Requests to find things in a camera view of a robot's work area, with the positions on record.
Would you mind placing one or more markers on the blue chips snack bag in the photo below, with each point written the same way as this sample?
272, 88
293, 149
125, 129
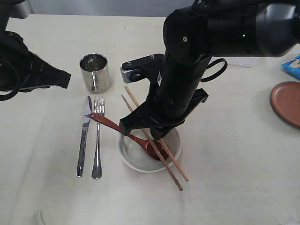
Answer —
293, 67

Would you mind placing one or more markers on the silver metal cup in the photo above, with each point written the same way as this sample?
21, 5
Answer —
95, 72

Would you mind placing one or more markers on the white perforated plastic basket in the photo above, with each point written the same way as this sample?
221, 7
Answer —
246, 62

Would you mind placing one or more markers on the brown round plate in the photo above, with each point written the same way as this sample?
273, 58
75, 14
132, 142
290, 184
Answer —
285, 102

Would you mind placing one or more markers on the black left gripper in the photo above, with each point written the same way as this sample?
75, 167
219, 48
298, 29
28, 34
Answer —
33, 71

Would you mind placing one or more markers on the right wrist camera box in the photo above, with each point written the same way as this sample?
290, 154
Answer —
145, 67

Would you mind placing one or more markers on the brown wooden spoon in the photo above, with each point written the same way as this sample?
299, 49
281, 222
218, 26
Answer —
129, 133

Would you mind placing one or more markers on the silver table knife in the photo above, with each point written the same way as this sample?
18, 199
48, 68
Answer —
85, 126

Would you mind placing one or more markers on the speckled white bowl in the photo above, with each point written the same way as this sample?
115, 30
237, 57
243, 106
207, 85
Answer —
134, 156

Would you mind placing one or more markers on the silver metal fork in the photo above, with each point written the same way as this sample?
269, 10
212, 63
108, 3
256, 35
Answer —
99, 107

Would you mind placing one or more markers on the grey backdrop curtain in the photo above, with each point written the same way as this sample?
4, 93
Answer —
148, 8

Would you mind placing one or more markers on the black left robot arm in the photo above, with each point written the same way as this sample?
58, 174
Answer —
9, 77

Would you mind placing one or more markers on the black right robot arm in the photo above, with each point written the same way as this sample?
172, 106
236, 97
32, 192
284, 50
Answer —
192, 36

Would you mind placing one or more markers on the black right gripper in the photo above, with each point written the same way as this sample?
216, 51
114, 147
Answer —
170, 99

